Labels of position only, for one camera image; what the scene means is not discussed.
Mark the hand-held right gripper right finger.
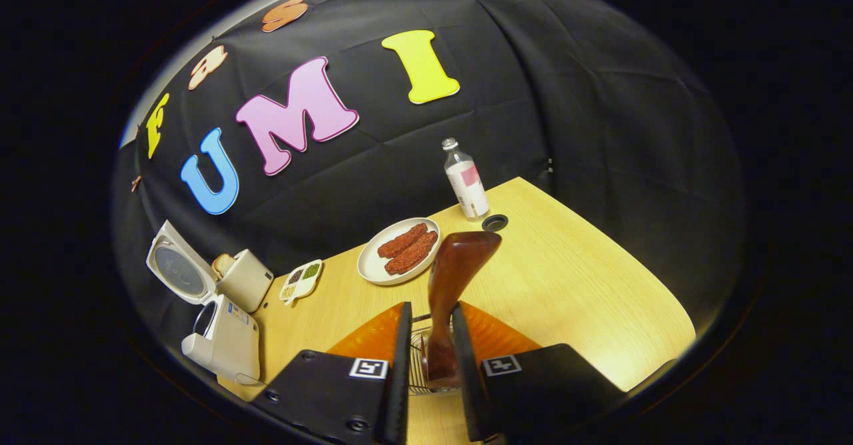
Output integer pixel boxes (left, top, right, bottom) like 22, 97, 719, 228
451, 300, 630, 442

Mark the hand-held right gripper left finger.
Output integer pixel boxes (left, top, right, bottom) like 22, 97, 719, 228
250, 300, 414, 445

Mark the clear wire chopstick holder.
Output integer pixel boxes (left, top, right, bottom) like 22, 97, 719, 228
408, 313, 467, 396

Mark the brown wooden spoon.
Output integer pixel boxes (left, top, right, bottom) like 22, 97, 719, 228
426, 230, 502, 387

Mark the white rice cooker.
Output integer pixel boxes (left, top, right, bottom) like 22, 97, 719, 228
145, 220, 262, 386

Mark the white round plate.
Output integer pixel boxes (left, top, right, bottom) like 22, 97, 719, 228
357, 217, 442, 286

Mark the red meat piece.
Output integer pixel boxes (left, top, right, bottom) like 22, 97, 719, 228
377, 222, 429, 259
385, 230, 439, 276

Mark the white divided grain dish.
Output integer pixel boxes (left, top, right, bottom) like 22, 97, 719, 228
279, 259, 323, 306

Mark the white toaster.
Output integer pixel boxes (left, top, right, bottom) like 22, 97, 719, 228
213, 248, 275, 314

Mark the clear bottle with pink label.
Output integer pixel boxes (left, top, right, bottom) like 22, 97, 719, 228
441, 137, 490, 222

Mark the black backdrop cloth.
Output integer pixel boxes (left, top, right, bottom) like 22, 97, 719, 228
110, 0, 747, 339

